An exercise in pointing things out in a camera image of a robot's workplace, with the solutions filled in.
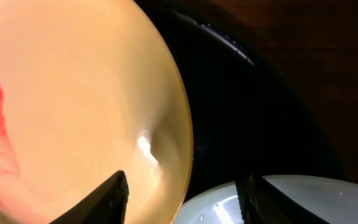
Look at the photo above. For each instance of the pale green plate right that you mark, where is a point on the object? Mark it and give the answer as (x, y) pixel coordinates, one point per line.
(329, 200)

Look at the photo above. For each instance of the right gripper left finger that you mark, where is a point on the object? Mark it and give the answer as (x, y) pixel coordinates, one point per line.
(104, 205)

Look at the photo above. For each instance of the black round tray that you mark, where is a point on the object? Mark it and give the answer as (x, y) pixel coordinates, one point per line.
(246, 118)

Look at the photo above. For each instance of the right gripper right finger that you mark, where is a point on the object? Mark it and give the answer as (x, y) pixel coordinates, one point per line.
(262, 203)

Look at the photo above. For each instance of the yellow plate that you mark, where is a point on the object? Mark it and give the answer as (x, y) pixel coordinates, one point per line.
(88, 88)

